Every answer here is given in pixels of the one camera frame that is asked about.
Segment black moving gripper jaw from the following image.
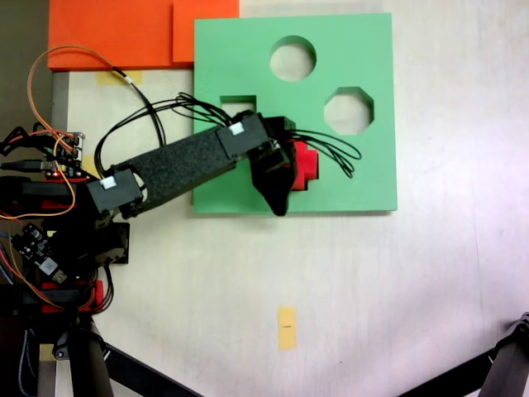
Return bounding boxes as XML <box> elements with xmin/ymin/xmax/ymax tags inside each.
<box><xmin>250</xmin><ymin>161</ymin><xmax>295</xmax><ymax>218</ymax></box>

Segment red cross columnar block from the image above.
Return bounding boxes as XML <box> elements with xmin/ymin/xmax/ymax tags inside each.
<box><xmin>288</xmin><ymin>139</ymin><xmax>322</xmax><ymax>193</ymax></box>

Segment green shape hole board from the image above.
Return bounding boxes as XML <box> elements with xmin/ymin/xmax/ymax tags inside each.
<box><xmin>192</xmin><ymin>12</ymin><xmax>398</xmax><ymax>216</ymax></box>

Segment yellow tape with black dash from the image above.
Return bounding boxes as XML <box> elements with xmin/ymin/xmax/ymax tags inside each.
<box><xmin>277</xmin><ymin>305</ymin><xmax>298</xmax><ymax>352</ymax></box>

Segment large orange foam slab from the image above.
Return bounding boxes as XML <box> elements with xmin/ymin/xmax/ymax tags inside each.
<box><xmin>47</xmin><ymin>0</ymin><xmax>195</xmax><ymax>71</ymax></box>

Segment circuit board white connectors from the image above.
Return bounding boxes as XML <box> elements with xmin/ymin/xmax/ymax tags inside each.
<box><xmin>42</xmin><ymin>131</ymin><xmax>88</xmax><ymax>182</ymax></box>

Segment red black table clamp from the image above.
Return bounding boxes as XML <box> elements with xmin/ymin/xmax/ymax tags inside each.
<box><xmin>18</xmin><ymin>279</ymin><xmax>104</xmax><ymax>315</ymax></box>
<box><xmin>0</xmin><ymin>175</ymin><xmax>102</xmax><ymax>210</ymax></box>

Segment black circuit board grey inductor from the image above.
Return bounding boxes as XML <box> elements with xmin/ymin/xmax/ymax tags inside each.
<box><xmin>8</xmin><ymin>221</ymin><xmax>69</xmax><ymax>286</ymax></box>

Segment notched black tripod leg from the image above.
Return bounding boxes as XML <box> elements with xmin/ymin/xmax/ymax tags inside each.
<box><xmin>481</xmin><ymin>312</ymin><xmax>529</xmax><ymax>397</ymax></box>

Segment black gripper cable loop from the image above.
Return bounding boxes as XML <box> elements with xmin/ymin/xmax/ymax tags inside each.
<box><xmin>284</xmin><ymin>128</ymin><xmax>363</xmax><ymax>179</ymax></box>

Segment black forearm servo cable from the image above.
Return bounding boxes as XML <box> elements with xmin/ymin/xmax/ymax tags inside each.
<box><xmin>93</xmin><ymin>93</ymin><xmax>239</xmax><ymax>179</ymax></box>

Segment orange and black servo cable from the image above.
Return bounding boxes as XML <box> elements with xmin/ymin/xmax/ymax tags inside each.
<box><xmin>26</xmin><ymin>44</ymin><xmax>167</xmax><ymax>150</ymax></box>

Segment blue white braided cable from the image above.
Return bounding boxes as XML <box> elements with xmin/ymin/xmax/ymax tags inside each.
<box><xmin>18</xmin><ymin>328</ymin><xmax>38</xmax><ymax>396</ymax></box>

